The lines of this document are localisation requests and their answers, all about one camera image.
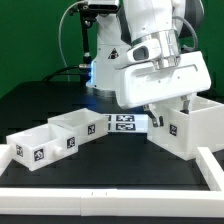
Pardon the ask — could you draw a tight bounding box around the white drawer cabinet box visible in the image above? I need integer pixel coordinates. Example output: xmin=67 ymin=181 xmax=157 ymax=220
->
xmin=147 ymin=96 xmax=224 ymax=160

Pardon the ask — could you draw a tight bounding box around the white drawer with knob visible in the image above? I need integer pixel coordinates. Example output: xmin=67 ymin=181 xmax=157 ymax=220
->
xmin=6 ymin=124 xmax=78 ymax=171

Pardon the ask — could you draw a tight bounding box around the white front rail barrier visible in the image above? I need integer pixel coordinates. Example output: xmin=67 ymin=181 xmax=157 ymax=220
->
xmin=0 ymin=188 xmax=224 ymax=218

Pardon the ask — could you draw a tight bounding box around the white rail barrier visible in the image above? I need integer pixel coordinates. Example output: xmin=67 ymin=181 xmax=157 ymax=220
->
xmin=196 ymin=147 xmax=224 ymax=192
xmin=0 ymin=188 xmax=224 ymax=218
xmin=0 ymin=144 xmax=12 ymax=176

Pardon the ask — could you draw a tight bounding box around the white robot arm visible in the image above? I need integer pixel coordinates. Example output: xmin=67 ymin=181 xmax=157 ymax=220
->
xmin=80 ymin=0 xmax=211 ymax=127

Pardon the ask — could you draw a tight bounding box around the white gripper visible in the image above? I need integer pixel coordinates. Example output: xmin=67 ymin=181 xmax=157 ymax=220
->
xmin=115 ymin=51 xmax=211 ymax=128

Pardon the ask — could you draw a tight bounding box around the white left rail barrier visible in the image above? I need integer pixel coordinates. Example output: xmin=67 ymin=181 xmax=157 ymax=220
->
xmin=0 ymin=144 xmax=12 ymax=176

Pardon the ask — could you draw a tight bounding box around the white right rail barrier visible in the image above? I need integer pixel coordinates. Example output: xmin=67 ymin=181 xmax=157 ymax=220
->
xmin=196 ymin=147 xmax=224 ymax=192

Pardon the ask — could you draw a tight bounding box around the black base cable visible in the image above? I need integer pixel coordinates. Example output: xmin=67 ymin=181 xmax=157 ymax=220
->
xmin=41 ymin=64 xmax=92 ymax=83

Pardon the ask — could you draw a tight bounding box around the white fiducial marker sheet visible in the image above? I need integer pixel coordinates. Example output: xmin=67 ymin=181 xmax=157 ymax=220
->
xmin=106 ymin=114 xmax=148 ymax=133

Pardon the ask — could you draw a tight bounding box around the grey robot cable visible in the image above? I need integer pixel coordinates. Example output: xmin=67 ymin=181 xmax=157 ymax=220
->
xmin=58 ymin=0 xmax=88 ymax=83

